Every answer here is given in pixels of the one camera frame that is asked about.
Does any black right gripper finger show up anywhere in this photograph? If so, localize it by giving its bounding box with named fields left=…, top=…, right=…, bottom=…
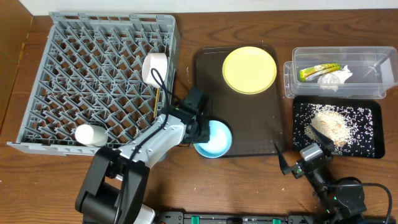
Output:
left=274, top=143, right=290, bottom=175
left=309, top=124, right=335, bottom=156

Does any light blue plastic bowl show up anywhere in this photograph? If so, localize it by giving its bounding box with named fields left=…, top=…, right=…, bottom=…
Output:
left=193, top=120, right=233, bottom=159

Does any leftover rice pile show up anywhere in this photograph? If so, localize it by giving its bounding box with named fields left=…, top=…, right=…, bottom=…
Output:
left=293, top=103, right=376, bottom=158

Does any wooden chopstick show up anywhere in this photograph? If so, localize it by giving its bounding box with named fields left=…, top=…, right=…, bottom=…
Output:
left=153, top=88, right=160, bottom=119

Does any green snack wrapper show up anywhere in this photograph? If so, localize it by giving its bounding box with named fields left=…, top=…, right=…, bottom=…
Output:
left=299, top=63, right=342, bottom=82

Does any yellow plastic plate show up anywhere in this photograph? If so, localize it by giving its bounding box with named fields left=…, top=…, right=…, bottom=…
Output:
left=222, top=46, right=277, bottom=95

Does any pale green plastic cup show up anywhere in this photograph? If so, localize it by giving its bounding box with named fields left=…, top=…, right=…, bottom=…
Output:
left=75, top=124, right=108, bottom=147

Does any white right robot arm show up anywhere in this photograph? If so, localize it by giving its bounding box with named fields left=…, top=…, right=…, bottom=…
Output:
left=274, top=126, right=367, bottom=223

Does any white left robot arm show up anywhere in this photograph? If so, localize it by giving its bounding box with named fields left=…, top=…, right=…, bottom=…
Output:
left=75, top=88, right=210, bottom=224

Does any black food waste tray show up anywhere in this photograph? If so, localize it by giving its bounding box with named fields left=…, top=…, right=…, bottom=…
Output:
left=293, top=96, right=385, bottom=159

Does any crumpled white paper waste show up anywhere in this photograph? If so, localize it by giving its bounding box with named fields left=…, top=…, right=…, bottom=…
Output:
left=317, top=65, right=353, bottom=91

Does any clear plastic waste bin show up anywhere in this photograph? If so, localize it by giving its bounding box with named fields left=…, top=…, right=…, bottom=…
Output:
left=284, top=47, right=397, bottom=99

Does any grey plastic dishwasher rack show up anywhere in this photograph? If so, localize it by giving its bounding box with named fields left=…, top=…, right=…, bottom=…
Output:
left=12, top=12, right=180, bottom=156

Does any dark brown serving tray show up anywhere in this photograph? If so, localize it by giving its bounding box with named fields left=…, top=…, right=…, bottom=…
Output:
left=193, top=46, right=286, bottom=157

